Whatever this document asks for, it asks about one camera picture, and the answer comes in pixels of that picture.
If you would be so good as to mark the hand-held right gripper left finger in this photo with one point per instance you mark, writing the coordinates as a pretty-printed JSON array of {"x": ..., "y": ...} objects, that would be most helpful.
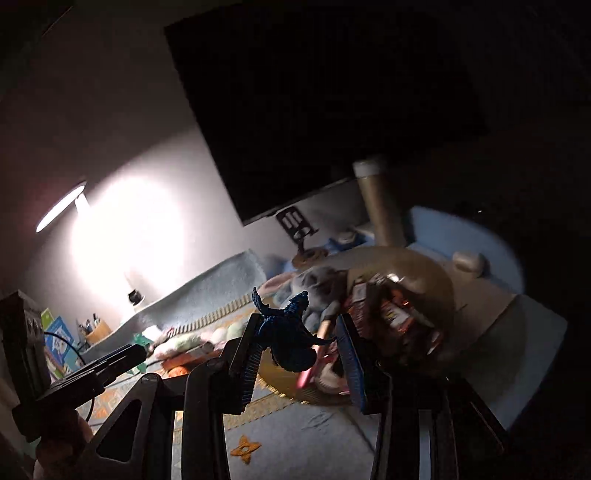
[{"x": 247, "y": 369}]

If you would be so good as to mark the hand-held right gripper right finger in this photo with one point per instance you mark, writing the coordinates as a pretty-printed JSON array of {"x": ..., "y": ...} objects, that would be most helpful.
[{"x": 353, "y": 364}]

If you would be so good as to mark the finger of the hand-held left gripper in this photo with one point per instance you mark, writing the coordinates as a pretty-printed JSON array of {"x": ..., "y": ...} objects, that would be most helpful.
[{"x": 111, "y": 362}]

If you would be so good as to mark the dark blue dragon figure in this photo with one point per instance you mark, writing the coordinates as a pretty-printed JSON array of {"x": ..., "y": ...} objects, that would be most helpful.
[{"x": 288, "y": 341}]

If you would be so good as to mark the blue grey plush toy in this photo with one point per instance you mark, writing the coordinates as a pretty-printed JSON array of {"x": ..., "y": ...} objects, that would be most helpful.
[{"x": 318, "y": 284}]

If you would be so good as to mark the golden woven basket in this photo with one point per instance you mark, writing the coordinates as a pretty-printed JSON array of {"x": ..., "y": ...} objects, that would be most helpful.
[{"x": 429, "y": 286}]

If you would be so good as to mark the person's left hand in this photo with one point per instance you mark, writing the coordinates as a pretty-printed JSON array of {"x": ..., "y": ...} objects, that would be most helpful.
[{"x": 62, "y": 443}]

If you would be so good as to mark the wooden pen holder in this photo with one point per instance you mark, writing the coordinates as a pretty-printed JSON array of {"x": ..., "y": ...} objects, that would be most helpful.
[{"x": 98, "y": 333}]

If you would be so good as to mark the green book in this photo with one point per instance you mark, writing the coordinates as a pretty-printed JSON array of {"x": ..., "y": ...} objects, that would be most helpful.
[{"x": 48, "y": 316}]

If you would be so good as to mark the blue exercise book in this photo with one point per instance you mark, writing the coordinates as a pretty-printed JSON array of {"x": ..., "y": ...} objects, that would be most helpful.
[{"x": 60, "y": 344}]

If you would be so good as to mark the long red anime card box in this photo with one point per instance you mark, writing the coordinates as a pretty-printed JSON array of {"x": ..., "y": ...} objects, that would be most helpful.
[{"x": 392, "y": 318}]

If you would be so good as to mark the pastel plush caterpillar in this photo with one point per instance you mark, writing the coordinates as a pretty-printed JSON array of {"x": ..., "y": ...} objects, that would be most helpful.
[{"x": 189, "y": 341}]

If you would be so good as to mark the orange toy figure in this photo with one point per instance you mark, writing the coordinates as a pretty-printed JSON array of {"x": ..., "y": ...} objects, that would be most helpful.
[{"x": 178, "y": 369}]

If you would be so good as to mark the blue patterned woven mat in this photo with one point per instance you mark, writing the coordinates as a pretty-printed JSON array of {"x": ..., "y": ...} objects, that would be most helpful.
[{"x": 277, "y": 438}]

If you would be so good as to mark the white desk lamp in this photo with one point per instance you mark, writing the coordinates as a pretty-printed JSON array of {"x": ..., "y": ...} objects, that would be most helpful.
[{"x": 60, "y": 207}]

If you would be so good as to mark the black phone stand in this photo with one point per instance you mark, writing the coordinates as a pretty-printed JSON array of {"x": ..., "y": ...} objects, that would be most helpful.
[{"x": 293, "y": 224}]

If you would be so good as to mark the small white oval object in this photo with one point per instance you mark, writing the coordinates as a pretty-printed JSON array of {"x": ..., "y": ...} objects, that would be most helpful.
[{"x": 468, "y": 263}]

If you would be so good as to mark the golden thermos bottle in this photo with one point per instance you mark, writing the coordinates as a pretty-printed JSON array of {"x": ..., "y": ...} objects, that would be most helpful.
[{"x": 381, "y": 207}]

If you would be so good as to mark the blue desk pad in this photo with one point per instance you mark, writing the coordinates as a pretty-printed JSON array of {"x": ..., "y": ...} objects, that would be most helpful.
[{"x": 461, "y": 230}]

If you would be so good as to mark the dark monitor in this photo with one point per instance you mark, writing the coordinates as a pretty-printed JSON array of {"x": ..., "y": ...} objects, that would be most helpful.
[{"x": 323, "y": 106}]

